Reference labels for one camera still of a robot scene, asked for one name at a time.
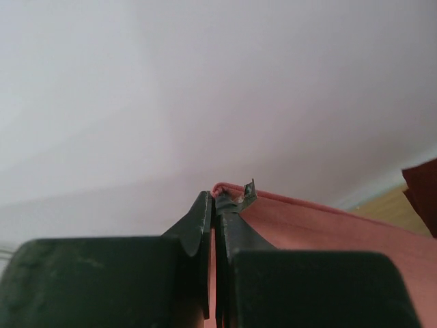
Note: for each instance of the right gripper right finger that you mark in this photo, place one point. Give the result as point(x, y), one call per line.
point(258, 285)

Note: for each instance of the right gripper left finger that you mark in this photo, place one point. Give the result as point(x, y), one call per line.
point(116, 281)

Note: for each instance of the pink t shirt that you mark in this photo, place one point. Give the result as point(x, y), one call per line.
point(295, 225)

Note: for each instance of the dark red folded shirt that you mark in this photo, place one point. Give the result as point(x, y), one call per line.
point(421, 192)

